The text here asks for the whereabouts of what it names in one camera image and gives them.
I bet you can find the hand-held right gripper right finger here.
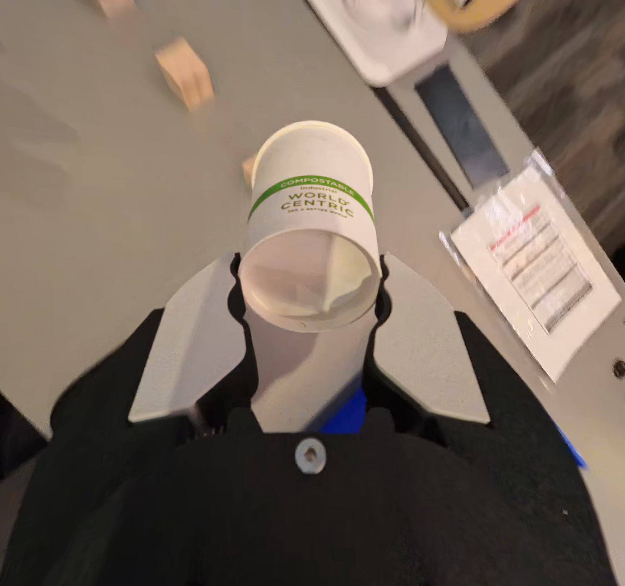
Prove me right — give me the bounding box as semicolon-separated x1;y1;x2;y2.
364;252;491;431

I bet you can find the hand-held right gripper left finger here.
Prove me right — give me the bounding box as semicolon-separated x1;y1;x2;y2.
128;253;258;438

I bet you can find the blue plastic bin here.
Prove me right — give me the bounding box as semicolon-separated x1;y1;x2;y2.
320;386;587;470

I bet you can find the white paper cup green stripe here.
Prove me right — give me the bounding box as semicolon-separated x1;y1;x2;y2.
238;120;382;334

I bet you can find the instruction sheet in plastic sleeve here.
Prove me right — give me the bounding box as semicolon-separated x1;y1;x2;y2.
438;149;624;385

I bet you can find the black rectangular table plate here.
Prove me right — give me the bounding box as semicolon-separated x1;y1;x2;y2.
414;64;511;189

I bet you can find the white display stand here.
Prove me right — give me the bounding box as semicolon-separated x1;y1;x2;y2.
285;0;449;88

